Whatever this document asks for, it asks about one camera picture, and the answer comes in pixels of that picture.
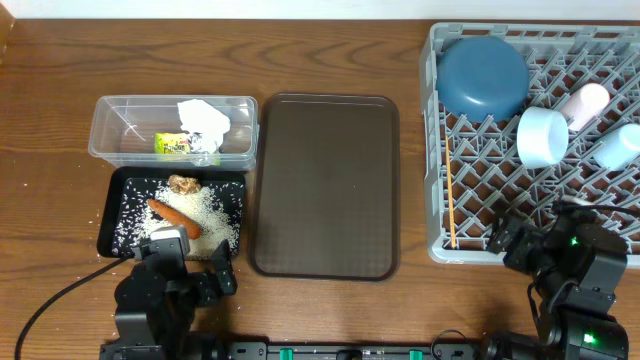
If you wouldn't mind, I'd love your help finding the orange carrot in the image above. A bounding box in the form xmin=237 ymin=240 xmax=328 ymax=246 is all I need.
xmin=147 ymin=199 xmax=202 ymax=240

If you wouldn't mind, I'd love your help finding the wooden chopstick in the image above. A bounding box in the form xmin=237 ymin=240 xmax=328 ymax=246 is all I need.
xmin=445 ymin=136 xmax=458 ymax=250

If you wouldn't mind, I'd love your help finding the brown walnut cookie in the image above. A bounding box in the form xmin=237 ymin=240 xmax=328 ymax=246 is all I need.
xmin=168 ymin=174 xmax=201 ymax=195

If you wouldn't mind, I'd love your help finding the light blue bowl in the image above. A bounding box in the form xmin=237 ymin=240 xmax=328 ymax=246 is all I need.
xmin=516 ymin=107 xmax=569 ymax=169

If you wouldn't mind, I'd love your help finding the yellow foil snack wrapper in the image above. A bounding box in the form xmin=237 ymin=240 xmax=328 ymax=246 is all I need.
xmin=154 ymin=132 xmax=222 ymax=167

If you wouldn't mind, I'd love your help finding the light blue plastic cup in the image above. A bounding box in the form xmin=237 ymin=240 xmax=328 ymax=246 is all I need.
xmin=593 ymin=124 xmax=640 ymax=171

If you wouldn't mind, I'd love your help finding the white napkin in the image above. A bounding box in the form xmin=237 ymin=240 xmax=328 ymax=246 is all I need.
xmin=178 ymin=99 xmax=231 ymax=154

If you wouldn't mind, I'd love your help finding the pink plastic cup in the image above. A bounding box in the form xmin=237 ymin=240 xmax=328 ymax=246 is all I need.
xmin=560 ymin=83 xmax=610 ymax=132

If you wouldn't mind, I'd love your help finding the dark blue plate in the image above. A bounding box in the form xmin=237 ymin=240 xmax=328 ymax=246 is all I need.
xmin=436 ymin=36 xmax=529 ymax=123

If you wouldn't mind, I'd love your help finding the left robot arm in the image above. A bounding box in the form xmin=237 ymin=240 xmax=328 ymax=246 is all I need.
xmin=99 ymin=238 xmax=237 ymax=360

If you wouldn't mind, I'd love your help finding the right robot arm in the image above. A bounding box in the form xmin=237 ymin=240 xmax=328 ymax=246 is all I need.
xmin=480 ymin=206 xmax=629 ymax=360

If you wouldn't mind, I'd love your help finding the grey dishwasher rack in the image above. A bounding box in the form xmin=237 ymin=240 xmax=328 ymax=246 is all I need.
xmin=420 ymin=22 xmax=639 ymax=267

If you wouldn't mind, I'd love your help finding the white rice pile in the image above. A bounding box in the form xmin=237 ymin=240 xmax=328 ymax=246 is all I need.
xmin=107 ymin=178 xmax=245 ymax=260

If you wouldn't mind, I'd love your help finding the black plastic bin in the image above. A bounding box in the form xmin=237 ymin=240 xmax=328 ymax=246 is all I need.
xmin=96 ymin=166 xmax=247 ymax=258

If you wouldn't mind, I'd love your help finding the clear plastic bin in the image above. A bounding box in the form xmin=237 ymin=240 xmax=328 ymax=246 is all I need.
xmin=88 ymin=95 xmax=259 ymax=171

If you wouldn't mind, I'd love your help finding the brown serving tray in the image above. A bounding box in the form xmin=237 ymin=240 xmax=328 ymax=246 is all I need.
xmin=248 ymin=93 xmax=400 ymax=282

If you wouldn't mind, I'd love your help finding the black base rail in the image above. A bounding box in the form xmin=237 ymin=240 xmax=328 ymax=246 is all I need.
xmin=99 ymin=342 xmax=481 ymax=360

